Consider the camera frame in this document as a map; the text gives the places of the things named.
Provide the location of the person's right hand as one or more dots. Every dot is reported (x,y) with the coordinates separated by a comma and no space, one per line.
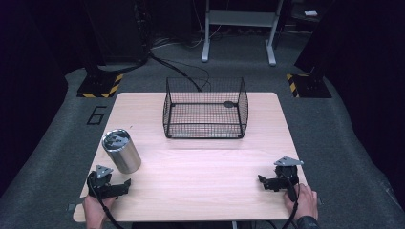
(307,203)

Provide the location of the black striped-edge stand base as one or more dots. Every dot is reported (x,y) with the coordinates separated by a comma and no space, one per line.
(310,86)
(99,86)

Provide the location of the person's left hand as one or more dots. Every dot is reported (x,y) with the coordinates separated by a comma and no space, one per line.
(95,210)

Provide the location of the silver steel cup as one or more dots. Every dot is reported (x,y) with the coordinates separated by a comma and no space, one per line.
(124,156)

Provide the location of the small white box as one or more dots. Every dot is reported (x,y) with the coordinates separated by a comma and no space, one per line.
(310,13)

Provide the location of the black cabinet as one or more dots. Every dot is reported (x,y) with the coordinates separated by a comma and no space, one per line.
(116,30)

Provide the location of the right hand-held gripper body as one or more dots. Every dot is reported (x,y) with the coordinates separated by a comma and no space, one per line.
(288,173)

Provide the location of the white metal stand frame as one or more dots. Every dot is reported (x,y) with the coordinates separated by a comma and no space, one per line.
(239,18)

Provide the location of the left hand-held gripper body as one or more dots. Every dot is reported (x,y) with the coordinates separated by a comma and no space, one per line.
(99,184)

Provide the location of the black curtain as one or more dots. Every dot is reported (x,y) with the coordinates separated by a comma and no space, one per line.
(366,47)

